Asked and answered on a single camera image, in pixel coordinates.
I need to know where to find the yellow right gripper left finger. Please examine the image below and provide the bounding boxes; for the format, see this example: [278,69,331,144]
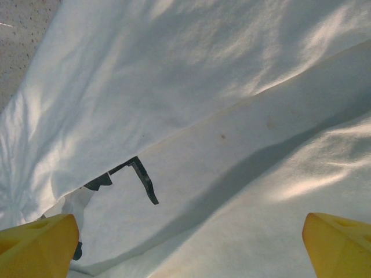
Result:
[0,213,80,278]

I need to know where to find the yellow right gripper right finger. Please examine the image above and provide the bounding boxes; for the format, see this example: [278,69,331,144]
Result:
[301,212,371,278]

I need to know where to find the white t-shirt with black print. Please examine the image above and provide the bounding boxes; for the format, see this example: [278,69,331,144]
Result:
[0,0,371,278]

